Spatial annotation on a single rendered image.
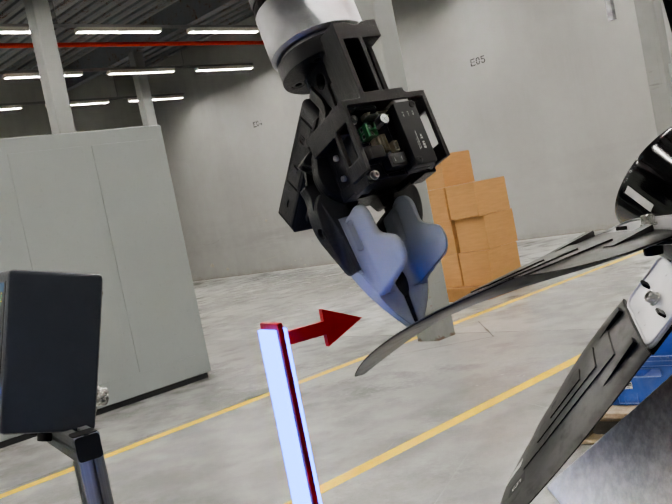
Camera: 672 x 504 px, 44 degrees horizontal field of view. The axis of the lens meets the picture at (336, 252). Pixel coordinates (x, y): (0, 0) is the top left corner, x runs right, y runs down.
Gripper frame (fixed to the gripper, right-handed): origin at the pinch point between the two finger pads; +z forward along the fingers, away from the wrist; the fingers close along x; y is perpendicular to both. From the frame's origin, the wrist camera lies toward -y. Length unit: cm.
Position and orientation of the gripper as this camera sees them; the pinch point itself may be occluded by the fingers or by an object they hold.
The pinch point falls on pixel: (404, 311)
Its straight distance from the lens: 61.3
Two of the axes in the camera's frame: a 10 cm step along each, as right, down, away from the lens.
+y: 4.2, -3.4, -8.4
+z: 3.4, 9.2, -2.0
